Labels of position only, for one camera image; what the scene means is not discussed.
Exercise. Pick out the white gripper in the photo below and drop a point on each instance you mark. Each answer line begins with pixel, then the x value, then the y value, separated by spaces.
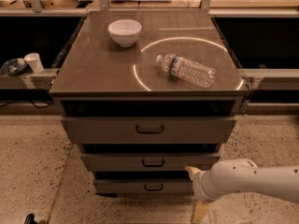
pixel 200 187

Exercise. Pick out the grey drawer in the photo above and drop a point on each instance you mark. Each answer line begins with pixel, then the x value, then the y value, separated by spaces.
pixel 129 162
pixel 118 186
pixel 94 130

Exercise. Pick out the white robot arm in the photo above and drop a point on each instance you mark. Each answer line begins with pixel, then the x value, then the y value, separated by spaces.
pixel 240 176

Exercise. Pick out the grey drawer cabinet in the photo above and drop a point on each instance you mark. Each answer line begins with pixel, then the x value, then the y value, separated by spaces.
pixel 101 79

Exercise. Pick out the clear plastic water bottle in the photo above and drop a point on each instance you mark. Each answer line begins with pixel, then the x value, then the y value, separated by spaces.
pixel 191 71

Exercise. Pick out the black object at floor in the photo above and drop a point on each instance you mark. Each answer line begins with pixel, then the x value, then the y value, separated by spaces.
pixel 30 219

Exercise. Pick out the white ceramic bowl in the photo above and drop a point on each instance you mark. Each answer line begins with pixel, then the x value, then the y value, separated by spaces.
pixel 125 32

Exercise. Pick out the white paper cup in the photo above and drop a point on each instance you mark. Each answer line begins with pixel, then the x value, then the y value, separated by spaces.
pixel 33 59

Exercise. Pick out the dark round dish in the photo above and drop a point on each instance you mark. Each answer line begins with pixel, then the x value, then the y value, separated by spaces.
pixel 14 67

